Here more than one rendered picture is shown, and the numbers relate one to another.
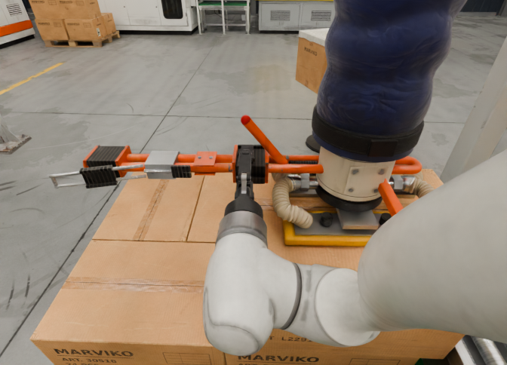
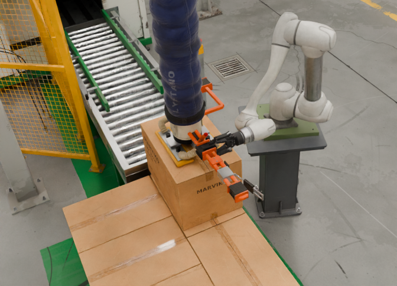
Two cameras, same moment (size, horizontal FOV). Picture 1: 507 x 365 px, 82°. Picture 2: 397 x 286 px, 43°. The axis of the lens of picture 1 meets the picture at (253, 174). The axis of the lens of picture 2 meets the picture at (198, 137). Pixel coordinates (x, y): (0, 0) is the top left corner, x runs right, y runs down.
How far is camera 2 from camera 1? 2.70 m
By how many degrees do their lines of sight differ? 82
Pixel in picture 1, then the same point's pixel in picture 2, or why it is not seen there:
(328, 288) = (251, 112)
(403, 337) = not seen: hidden behind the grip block
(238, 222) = (246, 129)
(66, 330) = (287, 276)
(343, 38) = (198, 87)
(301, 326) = not seen: hidden behind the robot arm
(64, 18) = not seen: outside the picture
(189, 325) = (246, 228)
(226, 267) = (262, 124)
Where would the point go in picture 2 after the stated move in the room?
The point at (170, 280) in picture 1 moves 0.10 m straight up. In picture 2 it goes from (231, 252) to (230, 241)
